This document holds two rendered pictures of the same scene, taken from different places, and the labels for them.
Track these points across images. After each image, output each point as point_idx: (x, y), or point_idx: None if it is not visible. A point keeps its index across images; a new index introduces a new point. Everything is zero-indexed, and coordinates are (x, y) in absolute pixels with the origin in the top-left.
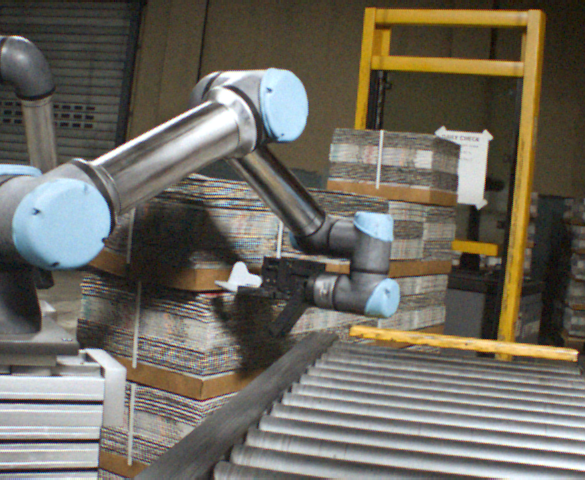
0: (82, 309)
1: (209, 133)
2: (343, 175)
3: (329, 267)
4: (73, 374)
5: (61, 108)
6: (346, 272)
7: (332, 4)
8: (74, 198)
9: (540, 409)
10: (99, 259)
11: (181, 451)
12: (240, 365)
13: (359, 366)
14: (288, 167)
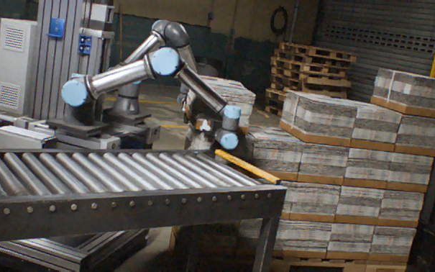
0: (188, 132)
1: (132, 70)
2: (377, 93)
3: (303, 134)
4: (93, 141)
5: (415, 39)
6: (311, 138)
7: None
8: (73, 85)
9: (172, 180)
10: (188, 113)
11: (28, 149)
12: (224, 164)
13: (170, 157)
14: (205, 84)
